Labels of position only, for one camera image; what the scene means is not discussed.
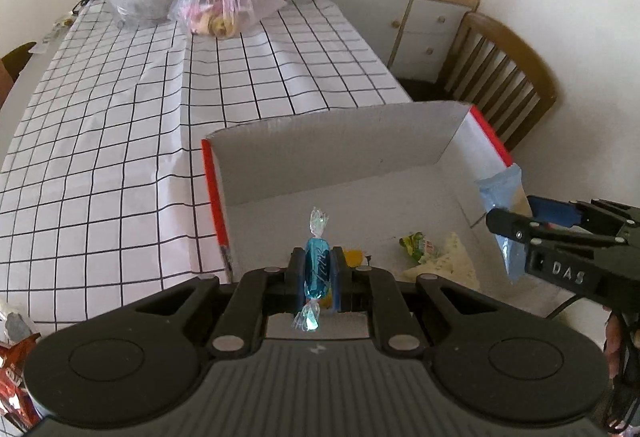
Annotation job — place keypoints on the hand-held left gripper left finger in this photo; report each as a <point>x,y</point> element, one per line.
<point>298,267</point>

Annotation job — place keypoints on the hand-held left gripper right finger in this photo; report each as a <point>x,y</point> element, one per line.
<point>336,277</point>

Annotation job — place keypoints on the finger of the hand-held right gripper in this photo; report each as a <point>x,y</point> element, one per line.
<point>507,224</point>
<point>555,212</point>

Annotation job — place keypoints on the blue candy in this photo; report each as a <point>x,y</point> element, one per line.
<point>316,267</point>

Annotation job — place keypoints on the yellow candy packet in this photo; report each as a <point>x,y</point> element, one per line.
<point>356,258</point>

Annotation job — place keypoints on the light blue cookie packet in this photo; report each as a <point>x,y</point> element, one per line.
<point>500,189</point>

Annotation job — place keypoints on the pale white snack packet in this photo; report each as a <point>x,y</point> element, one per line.
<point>450,262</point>

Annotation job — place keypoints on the green snack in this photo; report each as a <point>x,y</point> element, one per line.
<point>417,244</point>

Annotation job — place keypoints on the red cardboard box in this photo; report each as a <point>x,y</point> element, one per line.
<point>350,147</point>

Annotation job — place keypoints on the orange red chip bag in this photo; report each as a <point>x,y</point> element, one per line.
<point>15,377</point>

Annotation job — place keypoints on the person's right hand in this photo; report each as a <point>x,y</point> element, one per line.
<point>612,337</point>

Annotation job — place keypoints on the wooden slatted chair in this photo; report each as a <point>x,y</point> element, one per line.
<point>500,37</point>

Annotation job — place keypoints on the white corner cabinet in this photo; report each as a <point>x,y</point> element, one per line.
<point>425,32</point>

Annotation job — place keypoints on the white power strip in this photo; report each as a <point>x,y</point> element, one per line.
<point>57,29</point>

